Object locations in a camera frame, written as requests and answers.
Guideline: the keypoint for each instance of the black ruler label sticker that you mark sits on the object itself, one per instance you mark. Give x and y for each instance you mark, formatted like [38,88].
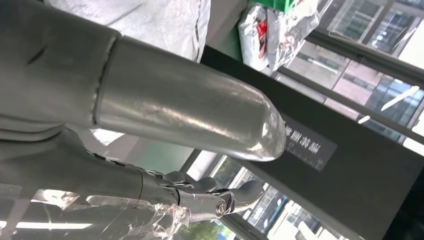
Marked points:
[309,145]

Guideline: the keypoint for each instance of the green plastic crate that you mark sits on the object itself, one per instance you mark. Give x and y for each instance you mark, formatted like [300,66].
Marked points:
[271,4]

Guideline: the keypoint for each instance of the crumpled silver printed mailer bag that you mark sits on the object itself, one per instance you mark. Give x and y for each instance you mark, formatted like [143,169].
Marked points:
[291,30]

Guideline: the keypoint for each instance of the black inbound scanner machine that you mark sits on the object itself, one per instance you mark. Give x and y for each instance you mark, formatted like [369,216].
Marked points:
[364,185]

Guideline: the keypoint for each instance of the dark window frame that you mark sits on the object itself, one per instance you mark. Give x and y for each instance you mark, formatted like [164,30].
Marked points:
[364,54]

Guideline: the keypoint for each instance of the flat white red-print mailer bag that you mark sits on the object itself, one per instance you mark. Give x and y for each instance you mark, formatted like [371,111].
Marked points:
[253,39]

